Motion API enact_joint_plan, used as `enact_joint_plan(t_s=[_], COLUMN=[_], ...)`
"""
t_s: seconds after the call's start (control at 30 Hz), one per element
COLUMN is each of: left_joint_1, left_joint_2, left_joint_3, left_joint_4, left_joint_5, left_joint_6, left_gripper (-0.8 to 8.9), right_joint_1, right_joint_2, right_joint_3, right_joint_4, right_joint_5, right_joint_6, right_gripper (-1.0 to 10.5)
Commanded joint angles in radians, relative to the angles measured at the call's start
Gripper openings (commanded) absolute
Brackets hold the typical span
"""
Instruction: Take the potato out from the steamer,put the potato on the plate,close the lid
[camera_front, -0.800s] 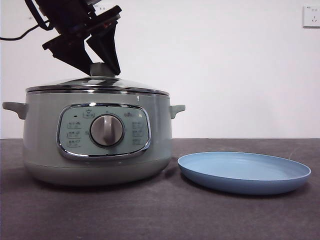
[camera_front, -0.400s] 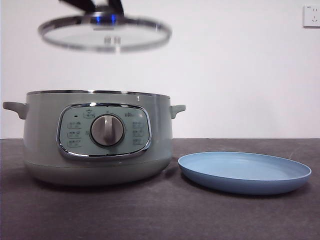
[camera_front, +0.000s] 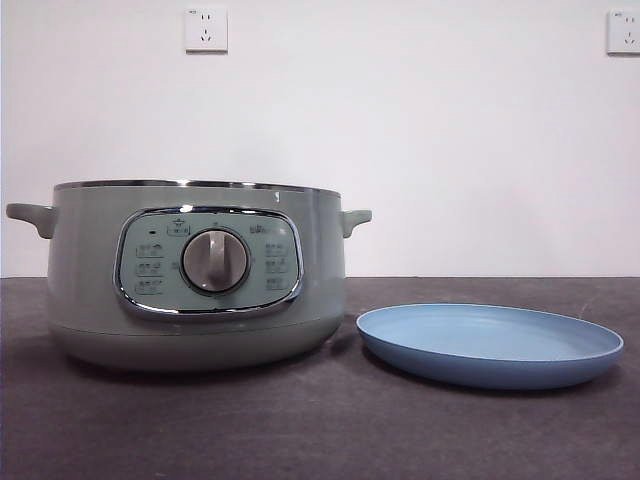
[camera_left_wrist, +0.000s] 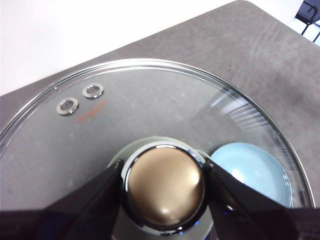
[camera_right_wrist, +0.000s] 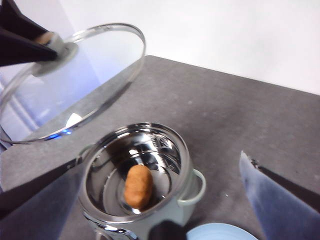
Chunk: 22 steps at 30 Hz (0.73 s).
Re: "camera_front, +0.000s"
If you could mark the blue round plate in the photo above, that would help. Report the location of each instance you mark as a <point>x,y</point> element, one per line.
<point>480,345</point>

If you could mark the pale green electric steamer pot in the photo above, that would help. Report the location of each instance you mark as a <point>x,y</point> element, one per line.
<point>85,300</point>

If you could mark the white wall socket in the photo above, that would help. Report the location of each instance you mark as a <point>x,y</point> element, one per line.
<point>206,31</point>
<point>625,32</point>

